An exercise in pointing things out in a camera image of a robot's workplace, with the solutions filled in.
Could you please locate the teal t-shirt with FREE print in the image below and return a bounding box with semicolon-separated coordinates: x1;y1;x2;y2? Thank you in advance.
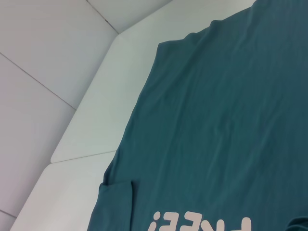
84;0;308;231

